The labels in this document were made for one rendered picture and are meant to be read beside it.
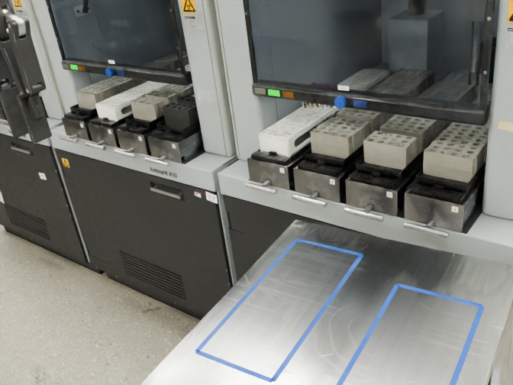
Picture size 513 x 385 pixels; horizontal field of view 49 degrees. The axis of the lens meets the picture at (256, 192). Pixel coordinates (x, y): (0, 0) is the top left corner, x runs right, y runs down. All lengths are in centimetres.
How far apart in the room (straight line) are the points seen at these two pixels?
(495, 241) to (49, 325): 179
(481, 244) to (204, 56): 89
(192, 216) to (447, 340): 109
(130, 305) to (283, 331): 155
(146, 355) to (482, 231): 132
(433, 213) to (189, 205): 82
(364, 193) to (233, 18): 57
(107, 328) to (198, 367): 147
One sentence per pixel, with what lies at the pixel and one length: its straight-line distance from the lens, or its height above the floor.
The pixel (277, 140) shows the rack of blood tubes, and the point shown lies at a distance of 149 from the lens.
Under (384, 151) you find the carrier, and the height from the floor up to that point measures 86.
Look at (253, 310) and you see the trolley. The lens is 98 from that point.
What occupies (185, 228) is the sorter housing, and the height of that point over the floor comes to 49.
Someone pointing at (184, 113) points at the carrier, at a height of 87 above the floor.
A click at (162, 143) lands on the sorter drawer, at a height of 79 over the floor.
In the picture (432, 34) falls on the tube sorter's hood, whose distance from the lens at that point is 125.
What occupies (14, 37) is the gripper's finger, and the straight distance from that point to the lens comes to 80.
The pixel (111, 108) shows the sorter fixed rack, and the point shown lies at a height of 86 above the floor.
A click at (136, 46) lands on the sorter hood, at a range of 182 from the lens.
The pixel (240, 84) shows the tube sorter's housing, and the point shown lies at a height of 98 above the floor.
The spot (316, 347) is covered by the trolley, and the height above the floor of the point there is 82.
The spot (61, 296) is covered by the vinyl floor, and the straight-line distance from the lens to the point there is 261.
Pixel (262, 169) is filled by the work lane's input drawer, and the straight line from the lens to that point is 152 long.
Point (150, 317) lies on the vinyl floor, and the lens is 233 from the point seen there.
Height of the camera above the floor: 145
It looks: 28 degrees down
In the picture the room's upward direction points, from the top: 8 degrees counter-clockwise
